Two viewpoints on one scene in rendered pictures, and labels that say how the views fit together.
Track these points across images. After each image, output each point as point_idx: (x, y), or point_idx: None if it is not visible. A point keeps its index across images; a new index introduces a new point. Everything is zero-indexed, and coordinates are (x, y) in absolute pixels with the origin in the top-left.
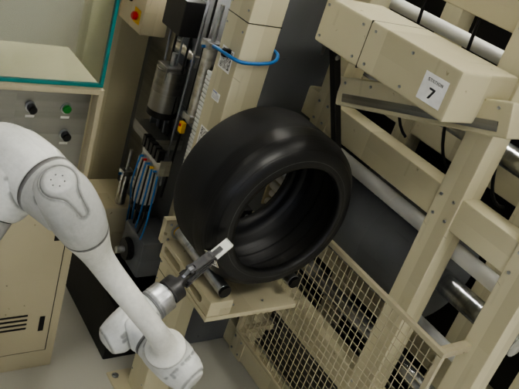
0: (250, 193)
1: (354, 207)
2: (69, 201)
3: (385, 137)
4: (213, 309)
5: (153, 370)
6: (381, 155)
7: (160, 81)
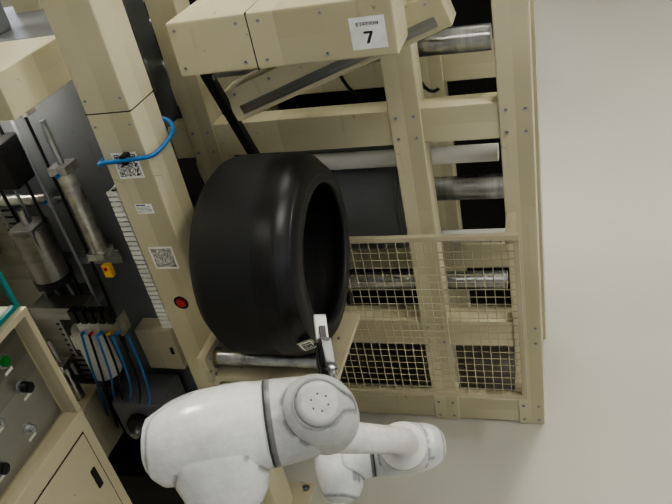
0: (299, 258)
1: None
2: (345, 408)
3: (292, 115)
4: None
5: (410, 472)
6: (305, 132)
7: (33, 249)
